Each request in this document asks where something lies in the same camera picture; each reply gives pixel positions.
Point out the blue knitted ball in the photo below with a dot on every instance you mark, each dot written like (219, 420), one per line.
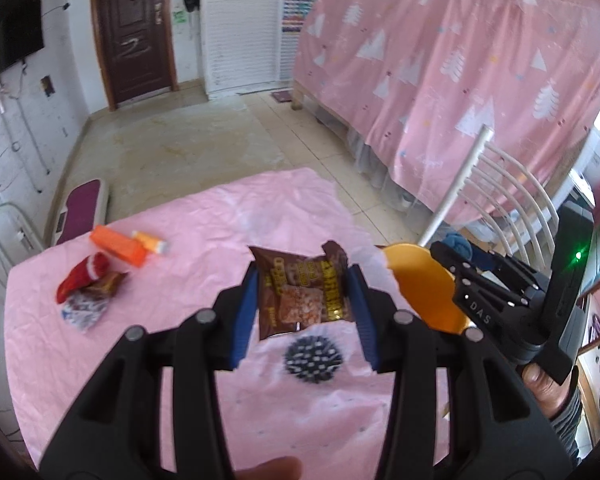
(459, 244)

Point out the orange trash bin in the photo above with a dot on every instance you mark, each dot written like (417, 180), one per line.
(426, 286)

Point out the orange yellow tube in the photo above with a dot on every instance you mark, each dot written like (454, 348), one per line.
(151, 243)

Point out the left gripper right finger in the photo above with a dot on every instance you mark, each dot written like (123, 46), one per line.
(458, 409)

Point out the white louvered wardrobe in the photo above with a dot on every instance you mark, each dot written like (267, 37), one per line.
(240, 42)

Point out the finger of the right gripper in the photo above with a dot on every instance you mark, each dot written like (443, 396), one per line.
(512, 272)
(467, 275)

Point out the red snack bag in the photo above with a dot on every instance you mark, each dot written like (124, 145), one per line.
(87, 272)

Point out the orange cardboard box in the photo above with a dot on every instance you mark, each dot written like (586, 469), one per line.
(122, 247)

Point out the small brown wrapper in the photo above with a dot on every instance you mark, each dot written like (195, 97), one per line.
(107, 286)

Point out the pink bed sheet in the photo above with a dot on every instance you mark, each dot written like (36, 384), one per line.
(336, 428)

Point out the wall mounted black television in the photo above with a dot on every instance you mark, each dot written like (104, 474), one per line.
(21, 32)

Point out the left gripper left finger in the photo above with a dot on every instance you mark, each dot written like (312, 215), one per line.
(150, 410)

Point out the right hand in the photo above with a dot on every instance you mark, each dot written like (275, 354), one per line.
(550, 395)

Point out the white metal frame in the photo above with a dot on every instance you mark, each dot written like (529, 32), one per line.
(19, 240)

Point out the brown snack wrapper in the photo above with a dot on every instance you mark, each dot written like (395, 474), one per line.
(296, 292)

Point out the blue white wrapper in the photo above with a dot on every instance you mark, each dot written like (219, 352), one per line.
(83, 309)

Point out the white metal chair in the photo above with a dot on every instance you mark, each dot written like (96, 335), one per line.
(508, 198)

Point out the pink tree pattern curtain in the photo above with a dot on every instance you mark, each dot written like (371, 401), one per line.
(418, 79)

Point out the dark brown wooden door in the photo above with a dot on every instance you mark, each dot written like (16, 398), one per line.
(134, 48)

